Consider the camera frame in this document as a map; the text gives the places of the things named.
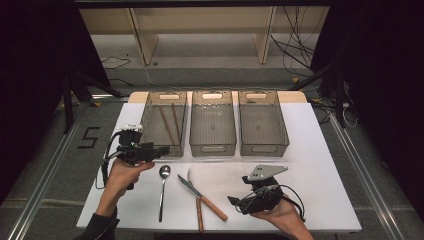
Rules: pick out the dark curtain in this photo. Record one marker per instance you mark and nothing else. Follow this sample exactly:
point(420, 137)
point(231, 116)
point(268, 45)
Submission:
point(30, 83)
point(383, 66)

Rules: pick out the black tripod stand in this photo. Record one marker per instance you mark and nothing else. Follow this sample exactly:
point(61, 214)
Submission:
point(68, 110)

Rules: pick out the aluminium floor rail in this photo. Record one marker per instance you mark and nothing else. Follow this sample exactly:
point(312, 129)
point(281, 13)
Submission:
point(43, 186)
point(366, 180)

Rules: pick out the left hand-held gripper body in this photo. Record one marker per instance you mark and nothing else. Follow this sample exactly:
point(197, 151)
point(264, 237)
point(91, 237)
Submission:
point(133, 150)

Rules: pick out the black metal stand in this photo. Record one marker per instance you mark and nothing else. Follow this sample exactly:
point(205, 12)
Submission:
point(340, 100)

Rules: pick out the person's right hand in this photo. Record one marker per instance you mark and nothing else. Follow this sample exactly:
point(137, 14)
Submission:
point(286, 220)

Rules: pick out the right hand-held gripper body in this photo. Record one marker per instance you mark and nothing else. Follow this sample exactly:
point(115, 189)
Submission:
point(263, 196)

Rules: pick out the silver metal spoon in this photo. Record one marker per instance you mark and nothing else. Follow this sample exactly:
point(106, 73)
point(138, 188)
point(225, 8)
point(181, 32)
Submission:
point(164, 171)

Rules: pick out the brown wooden chopstick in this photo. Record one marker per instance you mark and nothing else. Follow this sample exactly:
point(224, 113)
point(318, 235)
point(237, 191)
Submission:
point(176, 123)
point(167, 125)

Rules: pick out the smoky clear plastic bin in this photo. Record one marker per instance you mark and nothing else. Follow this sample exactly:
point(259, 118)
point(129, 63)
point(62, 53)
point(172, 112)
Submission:
point(150, 126)
point(263, 136)
point(213, 133)

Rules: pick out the person's left hand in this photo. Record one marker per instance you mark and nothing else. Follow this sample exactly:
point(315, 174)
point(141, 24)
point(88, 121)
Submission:
point(121, 176)

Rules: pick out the light wooden shelf unit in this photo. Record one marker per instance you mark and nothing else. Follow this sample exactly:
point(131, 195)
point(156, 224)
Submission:
point(146, 46)

